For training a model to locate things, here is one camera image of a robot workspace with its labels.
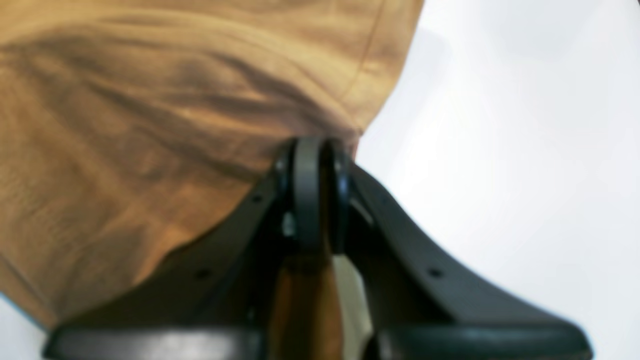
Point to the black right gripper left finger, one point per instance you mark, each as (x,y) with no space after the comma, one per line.
(217,301)

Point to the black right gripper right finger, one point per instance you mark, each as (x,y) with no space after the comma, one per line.
(424,304)

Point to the brown t-shirt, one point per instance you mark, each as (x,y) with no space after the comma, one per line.
(130,127)

